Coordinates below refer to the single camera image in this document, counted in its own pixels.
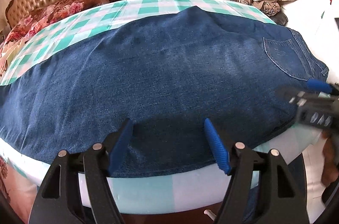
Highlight dark blue denim jeans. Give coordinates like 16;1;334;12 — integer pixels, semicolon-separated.
1;7;329;178

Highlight person right hand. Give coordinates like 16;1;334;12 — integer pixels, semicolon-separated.
321;131;338;187

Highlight teal white checkered sheet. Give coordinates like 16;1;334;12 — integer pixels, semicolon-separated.
1;0;328;214

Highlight floral pink quilt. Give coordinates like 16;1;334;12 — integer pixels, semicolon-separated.
1;0;109;74

